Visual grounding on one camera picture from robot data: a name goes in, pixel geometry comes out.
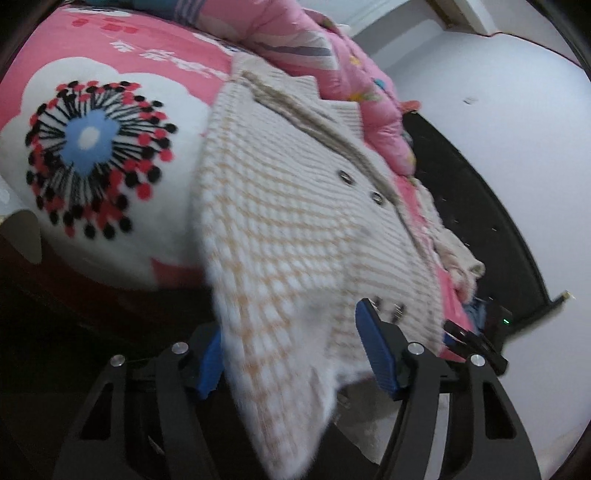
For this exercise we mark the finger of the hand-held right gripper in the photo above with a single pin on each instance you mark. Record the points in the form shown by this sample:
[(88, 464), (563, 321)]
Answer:
[(461, 333)]

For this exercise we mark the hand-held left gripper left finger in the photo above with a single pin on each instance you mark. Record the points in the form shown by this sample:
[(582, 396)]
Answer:
[(210, 364)]

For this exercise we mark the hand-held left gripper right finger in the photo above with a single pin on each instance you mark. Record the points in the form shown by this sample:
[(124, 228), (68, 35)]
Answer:
[(376, 350)]

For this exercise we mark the beige white houndstooth knit coat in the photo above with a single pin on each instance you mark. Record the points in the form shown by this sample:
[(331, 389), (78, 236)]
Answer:
[(286, 240)]

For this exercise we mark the cream fuzzy garment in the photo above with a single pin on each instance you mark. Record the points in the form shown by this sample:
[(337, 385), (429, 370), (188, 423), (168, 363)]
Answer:
[(457, 258)]

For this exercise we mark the black padded headboard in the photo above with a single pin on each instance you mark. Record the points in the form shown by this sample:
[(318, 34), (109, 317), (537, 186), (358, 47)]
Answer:
[(485, 207)]

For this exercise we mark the grey patterned bedsheet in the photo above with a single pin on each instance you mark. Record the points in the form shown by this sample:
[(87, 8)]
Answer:
[(21, 235)]

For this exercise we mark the red cloth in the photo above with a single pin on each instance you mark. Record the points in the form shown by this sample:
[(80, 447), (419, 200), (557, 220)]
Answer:
[(410, 106)]

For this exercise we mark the pink floral fleece blanket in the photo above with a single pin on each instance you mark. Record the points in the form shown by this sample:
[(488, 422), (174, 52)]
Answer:
[(92, 69)]

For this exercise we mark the pink and blue comforter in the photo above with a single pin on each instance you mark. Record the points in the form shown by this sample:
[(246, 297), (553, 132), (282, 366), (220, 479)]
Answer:
[(295, 41)]

